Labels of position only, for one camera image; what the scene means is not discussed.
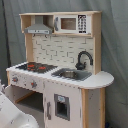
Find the toy microwave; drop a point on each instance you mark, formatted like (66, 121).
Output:
(73, 24)

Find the black stovetop red burners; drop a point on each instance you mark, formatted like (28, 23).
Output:
(36, 67)

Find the wooden toy kitchen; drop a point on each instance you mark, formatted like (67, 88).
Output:
(61, 50)

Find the right red oven knob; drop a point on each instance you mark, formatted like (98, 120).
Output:
(33, 84)

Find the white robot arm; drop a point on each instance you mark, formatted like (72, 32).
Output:
(11, 116)

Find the red oven knob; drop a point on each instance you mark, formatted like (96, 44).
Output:
(33, 84)
(14, 79)

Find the left red oven knob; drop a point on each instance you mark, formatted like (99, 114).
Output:
(14, 79)

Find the white dishwasher cabinet door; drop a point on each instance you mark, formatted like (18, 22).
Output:
(62, 105)

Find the black toy faucet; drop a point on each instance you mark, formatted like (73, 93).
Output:
(82, 57)

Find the grey toy sink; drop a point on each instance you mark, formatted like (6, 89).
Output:
(72, 74)

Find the grey range hood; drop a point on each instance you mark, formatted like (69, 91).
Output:
(39, 27)

